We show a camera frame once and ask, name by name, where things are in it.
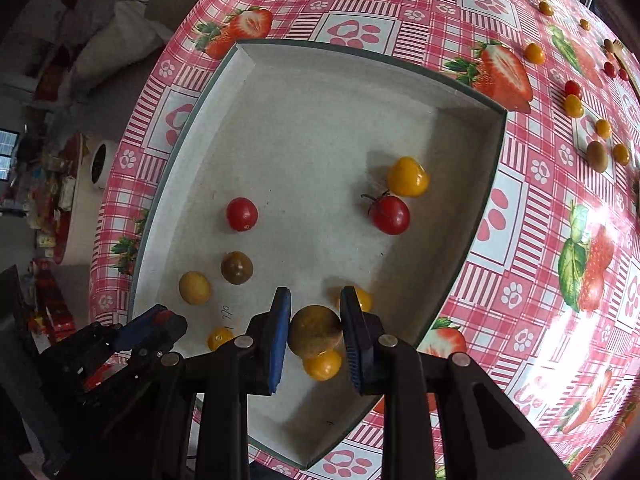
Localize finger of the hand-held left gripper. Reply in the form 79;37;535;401
126;312;190;367
119;304;172;349

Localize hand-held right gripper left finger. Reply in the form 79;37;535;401
147;287;293;480

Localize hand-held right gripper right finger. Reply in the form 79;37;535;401
340;286;576;480

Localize brown-green tomato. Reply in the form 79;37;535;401
287;305;344;358

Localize white cardboard box tray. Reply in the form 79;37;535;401
127;39;508;471

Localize pale yellow cherry tomato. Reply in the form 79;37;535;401
178;271;212;306

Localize brown green cherry tomato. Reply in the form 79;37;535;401
221;251;254;286

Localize red packaging boxes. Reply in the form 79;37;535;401
30;260;76;346

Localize red cherry tomato with stem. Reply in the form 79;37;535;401
361;191;412;236

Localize cluttered side table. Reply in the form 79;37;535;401
27;132;101;266

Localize white round appliance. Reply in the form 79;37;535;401
90;140;121;188

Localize red checkered printed tablecloth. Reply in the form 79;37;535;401
89;0;640;480

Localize white cloth sack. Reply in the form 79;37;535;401
70;0;173;106

